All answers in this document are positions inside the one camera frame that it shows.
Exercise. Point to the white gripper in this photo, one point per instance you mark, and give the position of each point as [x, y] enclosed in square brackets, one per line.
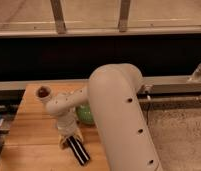
[67, 126]

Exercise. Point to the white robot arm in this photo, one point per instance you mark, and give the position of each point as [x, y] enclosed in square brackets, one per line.
[111, 92]

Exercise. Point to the green bowl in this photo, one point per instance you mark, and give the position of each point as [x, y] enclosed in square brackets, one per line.
[84, 114]

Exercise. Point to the white cup with brown inside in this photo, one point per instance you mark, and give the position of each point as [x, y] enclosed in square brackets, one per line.
[44, 94]

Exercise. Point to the left metal window post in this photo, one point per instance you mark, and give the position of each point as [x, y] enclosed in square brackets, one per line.
[58, 16]

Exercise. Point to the metal window post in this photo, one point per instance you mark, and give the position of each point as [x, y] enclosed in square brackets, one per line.
[58, 16]
[124, 15]

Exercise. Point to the right metal window post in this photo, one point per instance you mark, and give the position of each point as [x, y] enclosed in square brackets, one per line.
[124, 15]

